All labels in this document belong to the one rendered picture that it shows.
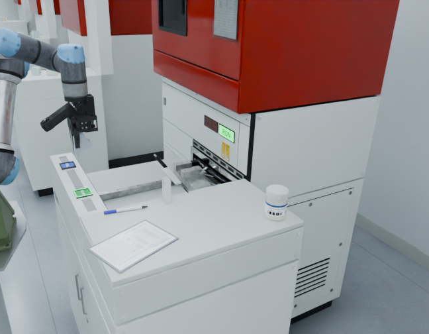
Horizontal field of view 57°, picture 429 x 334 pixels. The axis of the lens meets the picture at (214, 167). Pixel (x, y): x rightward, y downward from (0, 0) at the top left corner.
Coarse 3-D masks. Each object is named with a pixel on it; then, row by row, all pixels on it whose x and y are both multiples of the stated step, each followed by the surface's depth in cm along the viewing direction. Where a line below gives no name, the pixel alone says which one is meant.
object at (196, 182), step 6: (180, 174) 174; (180, 180) 175; (186, 180) 169; (192, 180) 170; (198, 180) 170; (204, 180) 170; (186, 186) 170; (192, 186) 165; (198, 186) 165; (204, 186) 165
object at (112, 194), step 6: (132, 186) 169; (138, 186) 169; (144, 186) 171; (150, 186) 172; (156, 186) 174; (102, 192) 164; (108, 192) 164; (114, 192) 164; (120, 192) 166; (126, 192) 167; (132, 192) 169; (138, 192) 170; (102, 198) 163; (108, 198) 164
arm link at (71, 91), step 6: (66, 84) 121; (72, 84) 128; (78, 84) 121; (84, 84) 123; (66, 90) 122; (72, 90) 121; (78, 90) 122; (84, 90) 123; (66, 96) 123; (72, 96) 122; (78, 96) 123; (84, 96) 125
